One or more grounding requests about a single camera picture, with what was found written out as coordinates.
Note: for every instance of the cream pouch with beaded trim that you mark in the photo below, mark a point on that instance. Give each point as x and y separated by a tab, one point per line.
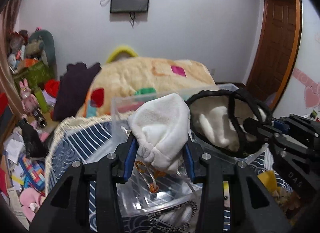
175	216

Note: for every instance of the cream plush blanket with patches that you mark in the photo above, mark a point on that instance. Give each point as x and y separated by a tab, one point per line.
150	75

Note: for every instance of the pink bunny doll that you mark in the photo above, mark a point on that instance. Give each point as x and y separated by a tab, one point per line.
28	97

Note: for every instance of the colourful pencil case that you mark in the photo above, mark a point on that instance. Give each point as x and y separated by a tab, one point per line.
31	170

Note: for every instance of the green bottle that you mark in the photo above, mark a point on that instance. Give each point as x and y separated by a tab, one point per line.
42	99

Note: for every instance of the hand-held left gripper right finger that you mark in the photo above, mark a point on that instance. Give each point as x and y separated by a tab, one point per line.
189	161

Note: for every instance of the wall-mounted dark screen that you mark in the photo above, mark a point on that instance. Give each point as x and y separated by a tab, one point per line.
130	0

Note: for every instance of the yellow plush doll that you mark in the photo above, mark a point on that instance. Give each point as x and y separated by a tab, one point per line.
267	180

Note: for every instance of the red cloth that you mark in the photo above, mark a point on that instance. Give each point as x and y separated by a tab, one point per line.
52	87

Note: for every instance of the black cloth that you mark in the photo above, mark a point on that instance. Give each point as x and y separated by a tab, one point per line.
33	140

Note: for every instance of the dark purple cloth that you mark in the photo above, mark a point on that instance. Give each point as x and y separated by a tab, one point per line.
72	90

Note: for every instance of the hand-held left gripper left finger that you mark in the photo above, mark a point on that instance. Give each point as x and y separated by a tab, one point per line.
129	159

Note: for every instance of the pink plush toy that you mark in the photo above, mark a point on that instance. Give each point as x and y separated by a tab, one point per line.
28	199

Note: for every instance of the white fleece pouch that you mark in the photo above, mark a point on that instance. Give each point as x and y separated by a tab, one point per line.
162	122

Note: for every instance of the green storage box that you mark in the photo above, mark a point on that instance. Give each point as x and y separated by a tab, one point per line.
35	74

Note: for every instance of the brown wooden door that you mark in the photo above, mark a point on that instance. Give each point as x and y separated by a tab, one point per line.
275	47

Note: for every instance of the grey-green plush toy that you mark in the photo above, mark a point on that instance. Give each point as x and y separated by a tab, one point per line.
46	45

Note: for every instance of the clear plastic storage box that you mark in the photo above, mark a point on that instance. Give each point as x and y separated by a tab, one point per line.
120	132

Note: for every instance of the cream pouch with black trim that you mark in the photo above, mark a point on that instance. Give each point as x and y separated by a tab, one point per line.
215	122

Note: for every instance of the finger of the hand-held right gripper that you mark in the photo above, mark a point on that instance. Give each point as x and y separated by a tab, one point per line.
261	130
297	125

